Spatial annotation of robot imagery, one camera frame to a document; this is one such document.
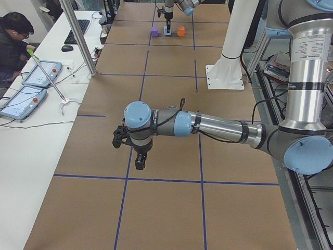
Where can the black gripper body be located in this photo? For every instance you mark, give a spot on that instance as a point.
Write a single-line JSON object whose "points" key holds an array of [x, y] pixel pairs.
{"points": [[142, 150], [168, 16]]}

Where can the light blue foam block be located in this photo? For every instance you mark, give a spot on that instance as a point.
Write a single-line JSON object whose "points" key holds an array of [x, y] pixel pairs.
{"points": [[167, 33]]}

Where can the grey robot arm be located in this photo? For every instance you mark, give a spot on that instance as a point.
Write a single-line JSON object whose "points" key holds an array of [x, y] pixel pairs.
{"points": [[174, 69], [186, 6]]}

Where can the orange foam block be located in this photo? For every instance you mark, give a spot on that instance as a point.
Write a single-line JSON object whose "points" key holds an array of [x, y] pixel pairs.
{"points": [[180, 31]]}

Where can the purple foam block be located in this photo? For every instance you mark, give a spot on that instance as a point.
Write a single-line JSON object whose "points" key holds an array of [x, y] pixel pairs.
{"points": [[154, 32]]}

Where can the black computer mouse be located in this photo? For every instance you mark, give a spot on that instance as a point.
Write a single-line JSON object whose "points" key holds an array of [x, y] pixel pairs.
{"points": [[67, 48]]}

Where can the stack of magazines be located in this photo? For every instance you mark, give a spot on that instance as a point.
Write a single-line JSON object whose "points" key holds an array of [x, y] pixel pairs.
{"points": [[278, 67]]}

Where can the upper teach pendant tablet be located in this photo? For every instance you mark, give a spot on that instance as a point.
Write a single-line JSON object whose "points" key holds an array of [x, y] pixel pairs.
{"points": [[37, 78]]}

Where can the teach pendant tablet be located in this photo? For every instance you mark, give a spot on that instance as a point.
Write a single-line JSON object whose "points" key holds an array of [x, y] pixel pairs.
{"points": [[37, 78], [24, 102]]}

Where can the lower teach pendant tablet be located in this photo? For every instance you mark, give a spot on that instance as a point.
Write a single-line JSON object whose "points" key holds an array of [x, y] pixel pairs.
{"points": [[24, 102]]}

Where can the seated person in black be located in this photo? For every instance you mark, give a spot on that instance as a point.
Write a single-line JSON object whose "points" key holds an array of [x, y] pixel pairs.
{"points": [[15, 29]]}

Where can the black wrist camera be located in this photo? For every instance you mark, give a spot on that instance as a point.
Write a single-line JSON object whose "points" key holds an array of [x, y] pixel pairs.
{"points": [[121, 136], [160, 11]]}

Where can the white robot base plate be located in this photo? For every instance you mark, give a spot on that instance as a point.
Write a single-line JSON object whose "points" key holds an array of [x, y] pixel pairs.
{"points": [[226, 73]]}

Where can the aluminium frame post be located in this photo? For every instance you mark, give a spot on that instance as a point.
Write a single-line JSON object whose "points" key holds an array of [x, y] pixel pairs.
{"points": [[78, 34]]}

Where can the grabber stick green handle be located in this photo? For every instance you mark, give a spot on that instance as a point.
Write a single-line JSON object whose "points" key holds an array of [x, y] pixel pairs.
{"points": [[64, 100]]}

